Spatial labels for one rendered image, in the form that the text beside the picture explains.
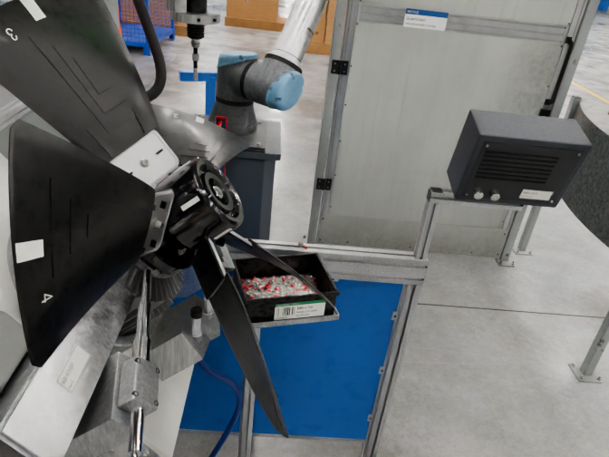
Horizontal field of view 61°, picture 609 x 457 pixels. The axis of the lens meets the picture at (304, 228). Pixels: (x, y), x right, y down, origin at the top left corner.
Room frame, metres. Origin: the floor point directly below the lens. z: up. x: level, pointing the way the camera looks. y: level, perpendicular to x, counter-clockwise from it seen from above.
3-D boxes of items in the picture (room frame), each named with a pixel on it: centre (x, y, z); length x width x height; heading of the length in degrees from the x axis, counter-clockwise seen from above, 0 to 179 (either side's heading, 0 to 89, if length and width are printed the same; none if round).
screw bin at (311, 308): (0.99, 0.03, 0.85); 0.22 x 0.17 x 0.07; 110
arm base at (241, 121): (1.57, 0.26, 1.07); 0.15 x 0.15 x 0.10
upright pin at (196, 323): (0.67, 0.16, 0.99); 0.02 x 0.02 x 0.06
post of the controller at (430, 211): (1.18, -0.31, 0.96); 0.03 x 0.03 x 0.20; 4
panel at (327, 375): (1.15, 0.12, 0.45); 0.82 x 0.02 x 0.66; 94
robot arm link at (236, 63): (1.56, 0.25, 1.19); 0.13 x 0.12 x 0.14; 60
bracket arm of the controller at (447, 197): (1.19, -0.41, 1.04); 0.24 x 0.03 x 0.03; 94
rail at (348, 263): (1.15, 0.12, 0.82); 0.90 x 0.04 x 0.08; 94
